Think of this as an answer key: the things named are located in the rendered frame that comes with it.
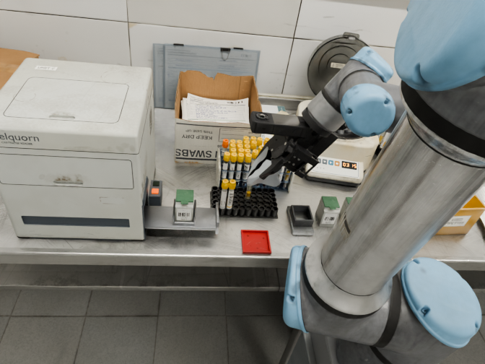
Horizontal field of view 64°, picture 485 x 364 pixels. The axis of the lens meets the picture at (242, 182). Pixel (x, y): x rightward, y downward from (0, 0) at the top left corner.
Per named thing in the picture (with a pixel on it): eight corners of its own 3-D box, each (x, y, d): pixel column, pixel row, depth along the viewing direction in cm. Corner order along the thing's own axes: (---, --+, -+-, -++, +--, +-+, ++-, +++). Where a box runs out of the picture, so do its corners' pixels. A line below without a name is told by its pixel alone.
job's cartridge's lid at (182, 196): (175, 204, 85) (175, 203, 85) (176, 190, 89) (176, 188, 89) (193, 205, 86) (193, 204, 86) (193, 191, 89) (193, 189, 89)
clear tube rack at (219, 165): (216, 190, 106) (219, 170, 101) (216, 166, 113) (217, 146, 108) (289, 193, 108) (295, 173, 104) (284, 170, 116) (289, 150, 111)
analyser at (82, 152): (14, 238, 86) (-32, 124, 66) (51, 160, 106) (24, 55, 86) (156, 242, 90) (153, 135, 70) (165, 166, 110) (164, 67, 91)
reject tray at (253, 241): (242, 253, 91) (242, 251, 90) (240, 231, 96) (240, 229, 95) (271, 254, 91) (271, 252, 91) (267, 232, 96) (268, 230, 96)
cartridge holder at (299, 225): (291, 235, 97) (295, 225, 94) (286, 209, 103) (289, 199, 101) (312, 235, 97) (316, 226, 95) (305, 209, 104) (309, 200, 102)
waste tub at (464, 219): (424, 236, 102) (441, 210, 96) (400, 201, 112) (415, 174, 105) (468, 235, 105) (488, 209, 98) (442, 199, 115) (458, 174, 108)
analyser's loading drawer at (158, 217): (128, 231, 89) (126, 216, 85) (132, 210, 94) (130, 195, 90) (217, 234, 91) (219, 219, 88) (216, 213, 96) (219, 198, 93)
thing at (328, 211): (318, 227, 100) (325, 209, 96) (315, 213, 104) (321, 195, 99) (333, 227, 101) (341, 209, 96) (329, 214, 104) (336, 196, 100)
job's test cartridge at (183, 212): (175, 224, 89) (175, 204, 85) (175, 209, 93) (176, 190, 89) (192, 224, 90) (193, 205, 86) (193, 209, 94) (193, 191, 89)
